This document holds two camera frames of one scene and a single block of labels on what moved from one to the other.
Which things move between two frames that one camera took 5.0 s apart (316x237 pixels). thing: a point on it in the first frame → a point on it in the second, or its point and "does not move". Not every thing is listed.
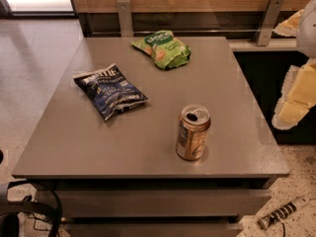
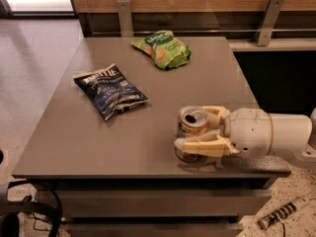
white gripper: (308, 30) → (249, 128)
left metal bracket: (123, 8) does not move
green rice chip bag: (167, 50) does not move
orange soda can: (193, 131) does not move
